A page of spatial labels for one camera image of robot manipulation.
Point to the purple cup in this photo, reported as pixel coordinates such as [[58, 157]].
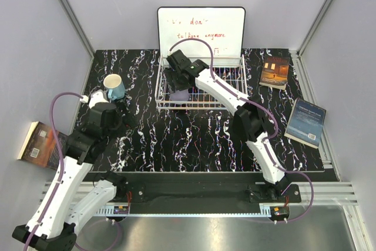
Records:
[[180, 96]]

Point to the light blue mug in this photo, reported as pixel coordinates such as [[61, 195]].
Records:
[[114, 86]]

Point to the white slotted cable duct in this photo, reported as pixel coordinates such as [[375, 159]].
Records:
[[113, 211]]

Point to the white wire dish rack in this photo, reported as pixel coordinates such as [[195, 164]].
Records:
[[206, 94]]

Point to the blue book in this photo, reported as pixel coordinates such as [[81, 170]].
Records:
[[305, 124]]

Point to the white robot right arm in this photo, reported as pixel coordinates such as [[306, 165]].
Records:
[[248, 118]]

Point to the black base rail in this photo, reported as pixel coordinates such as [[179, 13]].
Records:
[[198, 194]]

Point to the white whiteboard black frame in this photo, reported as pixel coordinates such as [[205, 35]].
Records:
[[218, 28]]

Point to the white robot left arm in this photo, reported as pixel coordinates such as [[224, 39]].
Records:
[[57, 222]]

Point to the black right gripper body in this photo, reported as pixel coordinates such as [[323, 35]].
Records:
[[171, 76]]

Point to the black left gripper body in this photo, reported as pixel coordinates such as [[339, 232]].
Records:
[[117, 124]]

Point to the book with orange windows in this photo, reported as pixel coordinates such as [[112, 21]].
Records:
[[275, 72]]

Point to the dark book orange sky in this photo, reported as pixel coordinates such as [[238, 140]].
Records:
[[39, 147]]

